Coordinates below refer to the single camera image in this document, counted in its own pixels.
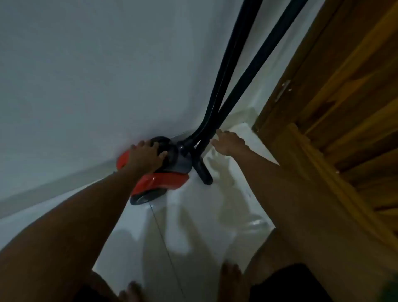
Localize person's left hand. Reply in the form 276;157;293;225
119;140;169;178

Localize person's right hand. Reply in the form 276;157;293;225
210;128;250;158

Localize red and black vacuum cleaner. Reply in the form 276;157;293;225
116;0;310;206

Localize person's left forearm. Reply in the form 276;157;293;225
0;168;156;302

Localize person's right forearm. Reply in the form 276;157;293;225
233;146;398;302

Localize person's right leg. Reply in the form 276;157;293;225
217;229;299;302

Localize person's leg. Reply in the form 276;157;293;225
88;270;147;302
217;229;299;302

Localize person's left leg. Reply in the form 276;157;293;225
88;270;147;302

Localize metal door hinge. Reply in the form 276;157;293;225
275;79;291;102

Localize brown wooden door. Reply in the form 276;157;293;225
253;0;398;249

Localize black shorts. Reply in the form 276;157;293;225
248;263;335;302

